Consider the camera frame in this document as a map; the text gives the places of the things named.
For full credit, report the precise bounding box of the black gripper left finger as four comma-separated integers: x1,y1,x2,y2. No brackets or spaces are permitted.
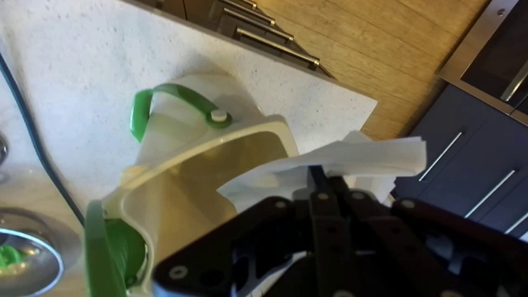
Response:
307,165,330,200

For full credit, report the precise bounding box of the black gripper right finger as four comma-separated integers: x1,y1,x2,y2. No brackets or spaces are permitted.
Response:
329,177,352,200

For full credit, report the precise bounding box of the white paper towel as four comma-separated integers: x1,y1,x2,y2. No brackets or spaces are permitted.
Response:
218,132,428,212

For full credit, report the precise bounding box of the white trash can body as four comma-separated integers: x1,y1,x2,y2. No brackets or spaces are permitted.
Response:
103,75,297,297

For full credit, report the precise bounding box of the green trash can lid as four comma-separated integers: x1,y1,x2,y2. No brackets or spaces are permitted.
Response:
84,202,147,297

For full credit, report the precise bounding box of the round steel bowl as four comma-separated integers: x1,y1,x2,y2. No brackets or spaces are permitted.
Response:
0,207,81,297

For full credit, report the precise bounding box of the steel drawer handle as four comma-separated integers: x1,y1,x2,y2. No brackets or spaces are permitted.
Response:
223,0,276,25
223,9,296,42
235,29,320,68

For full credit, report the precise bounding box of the green trash can handle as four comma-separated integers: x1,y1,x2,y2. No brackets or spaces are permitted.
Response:
129,83,233,142

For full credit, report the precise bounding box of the dark power cable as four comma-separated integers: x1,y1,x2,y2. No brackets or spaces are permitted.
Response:
0,53,88,228

